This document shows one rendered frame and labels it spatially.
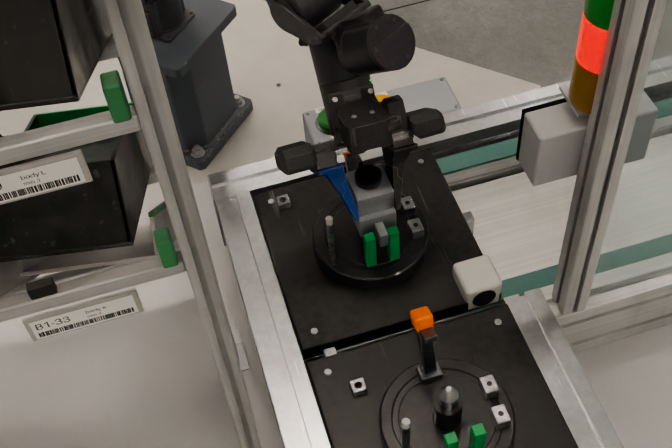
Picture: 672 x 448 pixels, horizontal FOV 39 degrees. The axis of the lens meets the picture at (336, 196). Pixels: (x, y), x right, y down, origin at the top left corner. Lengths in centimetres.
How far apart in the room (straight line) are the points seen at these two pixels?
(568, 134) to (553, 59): 192
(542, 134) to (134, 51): 45
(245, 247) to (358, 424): 28
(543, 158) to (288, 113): 62
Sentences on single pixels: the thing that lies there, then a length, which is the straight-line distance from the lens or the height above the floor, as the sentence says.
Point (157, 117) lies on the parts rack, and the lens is 63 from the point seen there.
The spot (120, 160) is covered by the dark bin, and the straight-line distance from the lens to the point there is 76.
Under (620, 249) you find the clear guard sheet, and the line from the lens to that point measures 109.
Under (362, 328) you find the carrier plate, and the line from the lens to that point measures 109.
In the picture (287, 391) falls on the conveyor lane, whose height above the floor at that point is 95.
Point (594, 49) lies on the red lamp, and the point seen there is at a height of 134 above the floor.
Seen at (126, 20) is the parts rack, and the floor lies 155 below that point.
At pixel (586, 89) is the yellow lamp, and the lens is 89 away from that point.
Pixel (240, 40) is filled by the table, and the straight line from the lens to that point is 160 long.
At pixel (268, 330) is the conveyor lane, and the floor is 96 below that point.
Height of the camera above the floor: 190
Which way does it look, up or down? 51 degrees down
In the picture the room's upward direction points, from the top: 5 degrees counter-clockwise
